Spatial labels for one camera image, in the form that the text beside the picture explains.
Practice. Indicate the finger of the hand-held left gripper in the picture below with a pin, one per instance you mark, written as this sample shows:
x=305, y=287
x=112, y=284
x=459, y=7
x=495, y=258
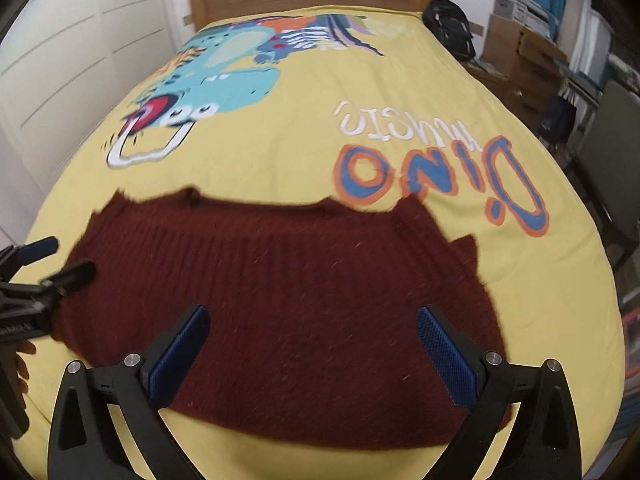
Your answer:
x=35, y=251
x=75, y=272

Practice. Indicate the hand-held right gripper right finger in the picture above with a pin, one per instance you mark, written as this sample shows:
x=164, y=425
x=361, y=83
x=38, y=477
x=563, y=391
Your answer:
x=445, y=355

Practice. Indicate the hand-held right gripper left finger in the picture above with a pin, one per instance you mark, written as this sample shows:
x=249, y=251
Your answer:
x=177, y=355

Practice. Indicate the dark red knit sweater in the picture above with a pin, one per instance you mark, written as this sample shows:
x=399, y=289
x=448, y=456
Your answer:
x=300, y=285

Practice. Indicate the person's left hand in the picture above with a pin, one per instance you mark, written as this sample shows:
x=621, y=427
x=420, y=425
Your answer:
x=22, y=367

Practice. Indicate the white wardrobe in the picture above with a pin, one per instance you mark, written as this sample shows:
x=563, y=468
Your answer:
x=75, y=60

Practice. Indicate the dark blue bag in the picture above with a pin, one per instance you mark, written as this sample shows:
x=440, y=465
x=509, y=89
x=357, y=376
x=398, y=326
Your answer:
x=555, y=120

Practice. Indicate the yellow printed blanket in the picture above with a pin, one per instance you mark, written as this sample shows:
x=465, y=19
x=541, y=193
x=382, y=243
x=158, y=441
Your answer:
x=300, y=110

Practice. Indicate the grey chair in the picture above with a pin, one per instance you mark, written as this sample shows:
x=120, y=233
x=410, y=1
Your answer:
x=615, y=135

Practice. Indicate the brown drawer cabinet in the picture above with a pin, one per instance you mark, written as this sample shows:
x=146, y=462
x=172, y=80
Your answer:
x=530, y=60

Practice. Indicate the black backpack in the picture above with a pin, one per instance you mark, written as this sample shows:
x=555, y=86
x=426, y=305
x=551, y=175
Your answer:
x=447, y=25

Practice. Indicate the white printer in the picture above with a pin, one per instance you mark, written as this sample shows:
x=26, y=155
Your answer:
x=510, y=5

